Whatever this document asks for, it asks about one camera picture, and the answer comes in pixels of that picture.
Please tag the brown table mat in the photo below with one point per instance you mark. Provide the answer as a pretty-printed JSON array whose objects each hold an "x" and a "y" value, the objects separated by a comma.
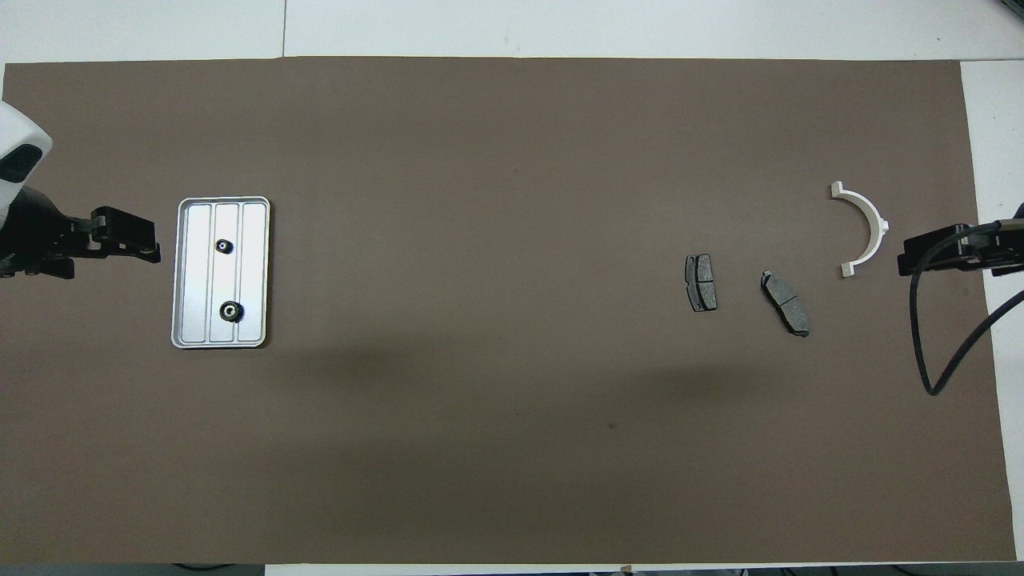
[{"x": 512, "y": 360}]

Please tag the white semicircular bracket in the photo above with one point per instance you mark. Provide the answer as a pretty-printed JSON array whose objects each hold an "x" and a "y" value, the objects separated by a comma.
[{"x": 872, "y": 220}]

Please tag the short dark brake pad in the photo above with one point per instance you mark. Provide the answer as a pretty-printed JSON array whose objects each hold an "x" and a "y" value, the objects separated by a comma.
[{"x": 702, "y": 282}]

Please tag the long dark brake pad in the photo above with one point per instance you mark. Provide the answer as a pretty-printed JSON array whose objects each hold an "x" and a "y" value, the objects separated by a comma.
[{"x": 786, "y": 302}]

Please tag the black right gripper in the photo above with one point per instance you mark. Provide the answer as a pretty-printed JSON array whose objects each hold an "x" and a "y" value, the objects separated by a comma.
[{"x": 1004, "y": 244}]

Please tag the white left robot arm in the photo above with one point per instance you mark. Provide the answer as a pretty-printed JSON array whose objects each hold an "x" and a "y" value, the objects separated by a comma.
[{"x": 20, "y": 128}]

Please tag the large black bearing gear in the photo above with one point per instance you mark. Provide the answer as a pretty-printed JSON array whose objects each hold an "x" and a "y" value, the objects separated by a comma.
[{"x": 231, "y": 310}]

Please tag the silver ribbed metal tray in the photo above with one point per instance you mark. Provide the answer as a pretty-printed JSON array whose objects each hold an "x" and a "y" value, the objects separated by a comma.
[{"x": 200, "y": 272}]

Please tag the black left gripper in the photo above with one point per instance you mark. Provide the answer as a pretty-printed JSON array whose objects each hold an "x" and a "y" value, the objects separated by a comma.
[{"x": 36, "y": 236}]

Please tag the small black bearing gear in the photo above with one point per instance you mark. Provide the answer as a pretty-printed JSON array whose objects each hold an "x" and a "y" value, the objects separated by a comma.
[{"x": 225, "y": 246}]

